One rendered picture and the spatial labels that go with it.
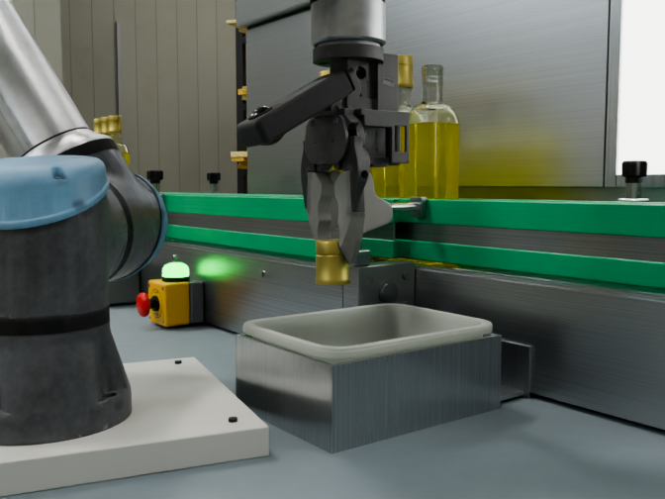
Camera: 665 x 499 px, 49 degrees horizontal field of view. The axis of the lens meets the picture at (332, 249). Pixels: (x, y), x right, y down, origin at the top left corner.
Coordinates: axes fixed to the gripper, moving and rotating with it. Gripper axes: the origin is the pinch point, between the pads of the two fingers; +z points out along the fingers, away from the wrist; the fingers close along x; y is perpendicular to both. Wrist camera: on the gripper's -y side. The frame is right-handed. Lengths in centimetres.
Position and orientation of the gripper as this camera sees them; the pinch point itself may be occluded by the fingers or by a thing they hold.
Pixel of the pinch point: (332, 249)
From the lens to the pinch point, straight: 74.5
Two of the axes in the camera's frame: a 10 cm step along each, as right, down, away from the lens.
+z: 0.1, 10.0, 0.8
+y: 8.2, -0.5, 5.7
